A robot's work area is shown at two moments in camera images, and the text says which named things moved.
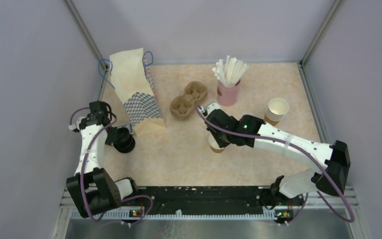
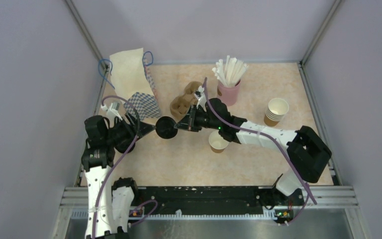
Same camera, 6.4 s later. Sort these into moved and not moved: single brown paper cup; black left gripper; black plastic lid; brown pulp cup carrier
Moved: black left gripper
Not moved: black plastic lid; single brown paper cup; brown pulp cup carrier
